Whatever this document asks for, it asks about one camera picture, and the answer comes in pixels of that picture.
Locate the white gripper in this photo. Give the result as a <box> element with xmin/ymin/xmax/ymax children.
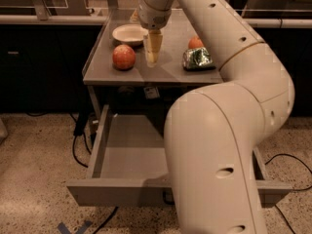
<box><xmin>130</xmin><ymin>0</ymin><xmax>174</xmax><ymax>67</ymax></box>

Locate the red apple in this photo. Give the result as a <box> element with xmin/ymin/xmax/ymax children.
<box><xmin>112</xmin><ymin>45</ymin><xmax>136</xmax><ymax>71</ymax></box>

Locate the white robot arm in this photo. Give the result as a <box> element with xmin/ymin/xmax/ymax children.
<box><xmin>137</xmin><ymin>0</ymin><xmax>294</xmax><ymax>234</ymax></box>

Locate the grey open drawer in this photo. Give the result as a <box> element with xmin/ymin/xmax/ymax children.
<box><xmin>67</xmin><ymin>107</ymin><xmax>292</xmax><ymax>210</ymax></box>

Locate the white bowl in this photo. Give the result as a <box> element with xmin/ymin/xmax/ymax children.
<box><xmin>112</xmin><ymin>24</ymin><xmax>148</xmax><ymax>47</ymax></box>

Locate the orange fruit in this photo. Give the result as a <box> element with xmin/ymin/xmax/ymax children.
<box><xmin>188</xmin><ymin>36</ymin><xmax>204</xmax><ymax>49</ymax></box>

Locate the grey cabinet table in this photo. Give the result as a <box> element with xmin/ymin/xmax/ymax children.
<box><xmin>81</xmin><ymin>8</ymin><xmax>235</xmax><ymax>119</ymax></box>

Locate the green chip bag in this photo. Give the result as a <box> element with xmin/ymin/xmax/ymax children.
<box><xmin>182</xmin><ymin>47</ymin><xmax>215</xmax><ymax>71</ymax></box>

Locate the blue tape cross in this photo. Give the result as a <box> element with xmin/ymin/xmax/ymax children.
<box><xmin>57</xmin><ymin>220</ymin><xmax>92</xmax><ymax>234</ymax></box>

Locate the black cable left floor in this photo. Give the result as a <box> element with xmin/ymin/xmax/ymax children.
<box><xmin>25</xmin><ymin>111</ymin><xmax>120</xmax><ymax>234</ymax></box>

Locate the black cable floor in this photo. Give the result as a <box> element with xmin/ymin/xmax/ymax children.
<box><xmin>25</xmin><ymin>111</ymin><xmax>120</xmax><ymax>234</ymax></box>
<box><xmin>264</xmin><ymin>153</ymin><xmax>312</xmax><ymax>234</ymax></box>

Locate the metal rail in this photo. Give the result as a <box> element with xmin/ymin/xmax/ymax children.
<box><xmin>0</xmin><ymin>15</ymin><xmax>312</xmax><ymax>29</ymax></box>

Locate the black drawer handle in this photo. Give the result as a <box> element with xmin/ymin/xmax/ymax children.
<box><xmin>162</xmin><ymin>191</ymin><xmax>175</xmax><ymax>206</ymax></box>

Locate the black cable right floor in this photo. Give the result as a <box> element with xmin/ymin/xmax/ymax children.
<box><xmin>264</xmin><ymin>153</ymin><xmax>312</xmax><ymax>234</ymax></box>

